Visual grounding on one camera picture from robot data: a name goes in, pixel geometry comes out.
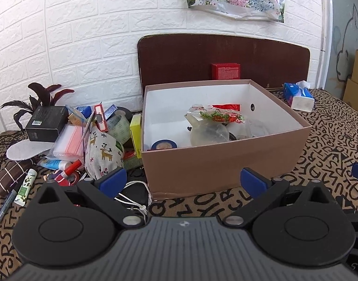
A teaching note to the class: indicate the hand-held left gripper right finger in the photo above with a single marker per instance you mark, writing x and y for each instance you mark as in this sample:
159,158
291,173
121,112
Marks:
253,180

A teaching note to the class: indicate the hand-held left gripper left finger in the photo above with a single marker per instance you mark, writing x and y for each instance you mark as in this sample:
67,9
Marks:
113,178

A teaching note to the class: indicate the beige cardboard storage box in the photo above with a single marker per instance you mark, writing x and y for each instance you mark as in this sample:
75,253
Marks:
219,169

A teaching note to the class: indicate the clear plastic bag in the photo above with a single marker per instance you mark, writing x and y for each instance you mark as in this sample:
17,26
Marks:
208,134

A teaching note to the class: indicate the clear snack bag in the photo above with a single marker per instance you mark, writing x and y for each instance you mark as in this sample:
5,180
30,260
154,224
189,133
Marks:
219,115

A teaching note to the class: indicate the flat green box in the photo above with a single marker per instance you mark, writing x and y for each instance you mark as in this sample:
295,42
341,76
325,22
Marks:
132,158

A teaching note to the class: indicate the black pouch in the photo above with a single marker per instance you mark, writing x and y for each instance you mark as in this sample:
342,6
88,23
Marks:
136,193

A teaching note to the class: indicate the letter printed blanket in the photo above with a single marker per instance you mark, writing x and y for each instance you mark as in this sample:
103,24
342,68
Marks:
328,152

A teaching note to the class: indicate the red tape roll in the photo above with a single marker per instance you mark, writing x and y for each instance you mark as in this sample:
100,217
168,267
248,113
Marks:
70,180

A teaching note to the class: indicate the red white glue stick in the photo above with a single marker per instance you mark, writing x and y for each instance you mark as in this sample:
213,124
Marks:
69,171

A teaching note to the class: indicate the yellow green box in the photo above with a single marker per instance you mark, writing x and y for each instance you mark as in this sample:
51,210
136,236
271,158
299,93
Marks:
136,131

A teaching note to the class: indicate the pink face mask pack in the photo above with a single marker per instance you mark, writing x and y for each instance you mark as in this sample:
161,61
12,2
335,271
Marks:
70,140

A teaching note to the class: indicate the blue tape roll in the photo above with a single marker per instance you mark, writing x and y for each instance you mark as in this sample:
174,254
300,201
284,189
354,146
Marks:
164,145

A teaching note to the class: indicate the blue tube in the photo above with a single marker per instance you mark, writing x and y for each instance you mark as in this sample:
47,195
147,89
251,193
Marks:
53,164

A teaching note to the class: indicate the red white label box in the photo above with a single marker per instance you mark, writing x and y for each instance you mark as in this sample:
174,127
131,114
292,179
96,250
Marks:
100,117

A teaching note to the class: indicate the packing tape roll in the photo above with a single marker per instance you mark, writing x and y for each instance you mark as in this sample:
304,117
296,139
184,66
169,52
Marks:
124,113

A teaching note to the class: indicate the small blue box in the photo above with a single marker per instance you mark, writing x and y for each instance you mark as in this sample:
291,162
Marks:
110,111

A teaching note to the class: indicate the gold box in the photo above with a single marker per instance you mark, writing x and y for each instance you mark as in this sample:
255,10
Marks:
75,119

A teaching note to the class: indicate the blue packet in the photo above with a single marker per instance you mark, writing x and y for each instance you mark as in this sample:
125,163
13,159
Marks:
85,111

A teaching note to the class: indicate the red packet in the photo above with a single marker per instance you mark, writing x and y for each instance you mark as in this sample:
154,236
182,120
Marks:
228,107

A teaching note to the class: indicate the black box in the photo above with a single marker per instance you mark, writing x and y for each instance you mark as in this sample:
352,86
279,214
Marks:
45,123

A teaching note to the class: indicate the green white tube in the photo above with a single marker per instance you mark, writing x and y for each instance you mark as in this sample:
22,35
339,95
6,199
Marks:
26,187

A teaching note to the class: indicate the white insole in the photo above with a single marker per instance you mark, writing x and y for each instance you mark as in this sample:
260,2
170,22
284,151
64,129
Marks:
23,150

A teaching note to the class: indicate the blue tissue pack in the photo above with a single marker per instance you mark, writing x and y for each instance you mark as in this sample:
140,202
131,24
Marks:
296,93

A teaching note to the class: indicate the brown plaid pouch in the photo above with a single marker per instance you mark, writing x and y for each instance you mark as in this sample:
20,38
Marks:
12,175

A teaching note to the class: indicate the small red box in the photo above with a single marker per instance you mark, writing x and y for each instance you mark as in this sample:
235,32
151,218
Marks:
225,71

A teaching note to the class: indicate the grey marker pen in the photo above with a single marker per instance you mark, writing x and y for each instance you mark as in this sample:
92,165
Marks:
4,207

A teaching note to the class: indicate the dark feathers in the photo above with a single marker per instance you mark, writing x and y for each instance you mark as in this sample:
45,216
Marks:
38,93

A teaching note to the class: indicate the dark brown headboard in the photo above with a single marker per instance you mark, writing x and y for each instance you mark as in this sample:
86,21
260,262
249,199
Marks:
181,58

